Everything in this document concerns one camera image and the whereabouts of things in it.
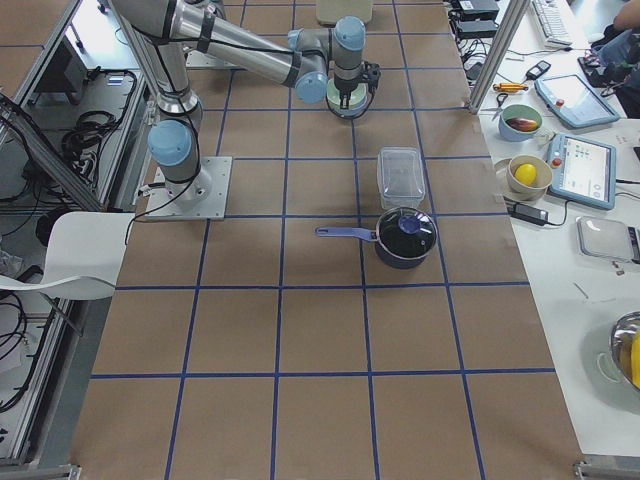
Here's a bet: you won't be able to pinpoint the aluminium frame post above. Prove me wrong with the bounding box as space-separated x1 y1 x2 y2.
468 0 529 114

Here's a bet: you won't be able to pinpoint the blue teach pendant tablet near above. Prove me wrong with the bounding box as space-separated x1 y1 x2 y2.
547 133 617 210

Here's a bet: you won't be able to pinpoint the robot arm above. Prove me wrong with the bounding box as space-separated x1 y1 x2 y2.
111 1 381 203

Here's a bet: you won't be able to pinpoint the black power adapter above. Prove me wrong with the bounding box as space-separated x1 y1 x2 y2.
507 202 548 226

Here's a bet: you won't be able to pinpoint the steel bowl with banana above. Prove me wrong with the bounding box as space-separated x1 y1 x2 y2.
610 311 639 390

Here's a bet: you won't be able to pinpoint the black computer box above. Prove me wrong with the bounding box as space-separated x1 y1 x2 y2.
448 0 499 40

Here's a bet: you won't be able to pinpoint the dark blue saucepan with lid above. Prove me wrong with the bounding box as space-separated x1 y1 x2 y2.
315 207 438 270

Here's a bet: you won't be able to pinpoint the cream silver toaster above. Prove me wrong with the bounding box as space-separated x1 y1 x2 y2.
315 0 373 26

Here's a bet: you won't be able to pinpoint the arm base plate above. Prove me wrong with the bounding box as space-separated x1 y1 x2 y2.
146 156 233 221

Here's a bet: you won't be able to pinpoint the bowl with red fruit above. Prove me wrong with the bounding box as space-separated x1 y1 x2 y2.
498 104 542 142

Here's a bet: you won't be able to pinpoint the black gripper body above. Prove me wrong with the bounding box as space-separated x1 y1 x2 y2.
334 60 381 98

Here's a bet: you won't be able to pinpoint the white chair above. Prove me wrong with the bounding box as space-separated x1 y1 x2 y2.
1 211 134 300

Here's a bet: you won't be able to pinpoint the black scissors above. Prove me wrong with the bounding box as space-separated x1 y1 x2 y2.
492 92 509 120

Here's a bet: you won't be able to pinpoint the bowl with lemon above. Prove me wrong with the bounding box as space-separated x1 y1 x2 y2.
506 155 553 201

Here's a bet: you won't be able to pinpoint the blue bowl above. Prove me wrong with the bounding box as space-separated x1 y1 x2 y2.
327 103 369 120

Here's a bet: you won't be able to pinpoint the blue teach pendant tablet far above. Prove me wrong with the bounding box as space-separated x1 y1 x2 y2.
534 74 620 129

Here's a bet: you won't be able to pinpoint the blue teach pendant tablet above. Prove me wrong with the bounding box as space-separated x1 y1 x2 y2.
534 74 620 129
547 133 617 210

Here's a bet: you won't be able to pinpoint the clear plastic food container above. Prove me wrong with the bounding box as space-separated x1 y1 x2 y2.
377 147 425 210

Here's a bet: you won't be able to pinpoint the white keyboard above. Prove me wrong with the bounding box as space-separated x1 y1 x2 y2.
530 0 573 48

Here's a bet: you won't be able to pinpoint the green bowl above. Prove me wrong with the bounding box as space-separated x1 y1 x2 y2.
326 79 368 109

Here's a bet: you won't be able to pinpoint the white plate under bowl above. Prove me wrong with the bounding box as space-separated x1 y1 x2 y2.
494 155 552 201

